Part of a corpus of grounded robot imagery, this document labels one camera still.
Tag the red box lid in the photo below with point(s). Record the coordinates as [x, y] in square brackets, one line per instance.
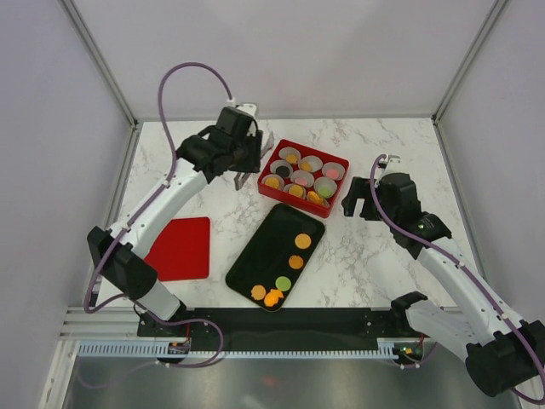
[182, 250]

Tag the red cookie box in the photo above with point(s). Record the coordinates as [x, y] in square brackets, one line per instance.
[302, 204]

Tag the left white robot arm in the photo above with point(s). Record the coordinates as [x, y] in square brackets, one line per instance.
[118, 252]

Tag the black green cookie tray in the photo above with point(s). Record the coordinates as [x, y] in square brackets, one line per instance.
[266, 256]

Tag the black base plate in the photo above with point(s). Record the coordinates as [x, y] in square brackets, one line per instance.
[304, 328]

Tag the right aluminium frame post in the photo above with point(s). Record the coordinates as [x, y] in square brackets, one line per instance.
[485, 30]

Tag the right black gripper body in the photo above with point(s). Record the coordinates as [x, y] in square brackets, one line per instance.
[388, 210]

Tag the black sandwich cookie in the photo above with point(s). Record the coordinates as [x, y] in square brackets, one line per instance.
[283, 171]
[309, 228]

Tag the green sandwich cookie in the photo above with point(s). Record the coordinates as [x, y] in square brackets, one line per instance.
[283, 283]
[324, 191]

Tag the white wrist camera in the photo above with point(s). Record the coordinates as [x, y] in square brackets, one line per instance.
[391, 164]
[249, 108]

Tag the aluminium frame post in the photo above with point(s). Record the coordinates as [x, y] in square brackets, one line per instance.
[485, 30]
[92, 49]

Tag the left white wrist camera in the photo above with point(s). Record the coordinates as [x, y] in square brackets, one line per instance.
[249, 108]

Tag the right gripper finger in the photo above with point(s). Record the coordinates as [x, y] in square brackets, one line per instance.
[359, 189]
[353, 207]

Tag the orange dotted biscuit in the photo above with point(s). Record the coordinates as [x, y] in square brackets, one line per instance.
[303, 241]

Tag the left aluminium frame post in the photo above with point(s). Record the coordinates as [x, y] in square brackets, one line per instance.
[92, 49]

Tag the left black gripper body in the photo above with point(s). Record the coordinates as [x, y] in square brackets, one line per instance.
[247, 155]

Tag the metal tweezers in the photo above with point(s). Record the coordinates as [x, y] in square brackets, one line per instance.
[241, 177]

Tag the white paper cup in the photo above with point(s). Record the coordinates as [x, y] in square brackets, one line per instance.
[314, 161]
[278, 163]
[280, 179]
[325, 182]
[333, 165]
[325, 205]
[286, 190]
[287, 151]
[303, 174]

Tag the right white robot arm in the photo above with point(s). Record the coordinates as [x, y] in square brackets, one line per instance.
[499, 348]

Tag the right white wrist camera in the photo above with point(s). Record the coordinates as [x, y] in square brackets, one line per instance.
[391, 164]

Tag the orange flower cookie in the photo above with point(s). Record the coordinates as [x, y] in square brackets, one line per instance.
[258, 292]

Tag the orange star cookie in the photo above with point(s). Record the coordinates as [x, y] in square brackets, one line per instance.
[291, 158]

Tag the orange chocolate chip cookie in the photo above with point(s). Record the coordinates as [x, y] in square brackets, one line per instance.
[296, 262]

